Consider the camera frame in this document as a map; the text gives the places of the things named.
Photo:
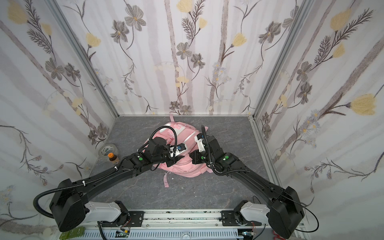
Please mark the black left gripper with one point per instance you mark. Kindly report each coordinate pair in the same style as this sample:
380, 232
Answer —
172, 159

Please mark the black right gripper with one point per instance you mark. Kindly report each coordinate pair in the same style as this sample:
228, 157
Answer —
197, 155

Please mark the pink student backpack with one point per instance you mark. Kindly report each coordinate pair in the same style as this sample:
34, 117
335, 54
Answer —
185, 134

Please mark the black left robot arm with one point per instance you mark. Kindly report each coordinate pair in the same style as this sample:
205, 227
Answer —
69, 203

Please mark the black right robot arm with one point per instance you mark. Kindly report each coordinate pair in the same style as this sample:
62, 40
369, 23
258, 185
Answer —
284, 210

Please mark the white tape roll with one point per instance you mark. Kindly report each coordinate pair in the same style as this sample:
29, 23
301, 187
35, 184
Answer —
107, 149

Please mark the green connector block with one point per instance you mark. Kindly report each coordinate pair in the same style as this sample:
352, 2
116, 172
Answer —
74, 233

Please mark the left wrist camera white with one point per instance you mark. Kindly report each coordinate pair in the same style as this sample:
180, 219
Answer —
181, 148

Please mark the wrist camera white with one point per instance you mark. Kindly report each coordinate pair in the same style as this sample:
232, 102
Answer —
199, 138
181, 148

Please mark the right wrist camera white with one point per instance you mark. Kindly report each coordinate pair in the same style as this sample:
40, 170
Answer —
199, 138

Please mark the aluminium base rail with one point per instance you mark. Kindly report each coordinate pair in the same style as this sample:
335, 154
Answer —
180, 225

